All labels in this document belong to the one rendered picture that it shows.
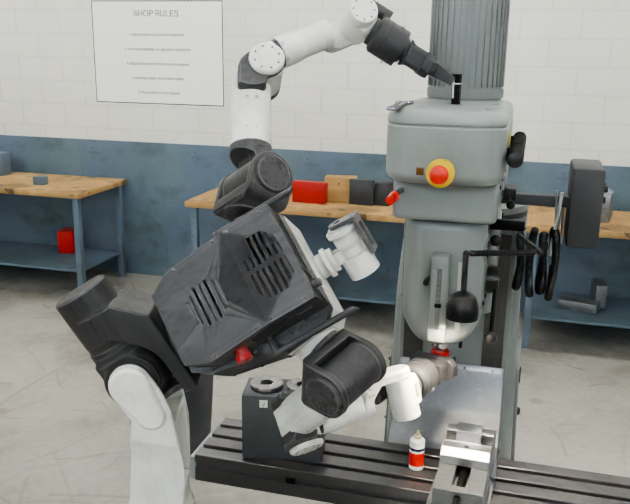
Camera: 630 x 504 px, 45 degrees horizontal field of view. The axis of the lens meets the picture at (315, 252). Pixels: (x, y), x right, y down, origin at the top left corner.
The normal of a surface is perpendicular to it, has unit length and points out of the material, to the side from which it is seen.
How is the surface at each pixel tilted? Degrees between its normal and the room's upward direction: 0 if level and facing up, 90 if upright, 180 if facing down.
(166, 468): 90
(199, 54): 90
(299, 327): 65
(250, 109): 57
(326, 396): 102
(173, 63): 90
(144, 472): 90
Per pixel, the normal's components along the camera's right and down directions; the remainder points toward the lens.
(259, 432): -0.08, 0.26
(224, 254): -0.45, -0.05
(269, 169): 0.59, -0.26
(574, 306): -0.51, 0.22
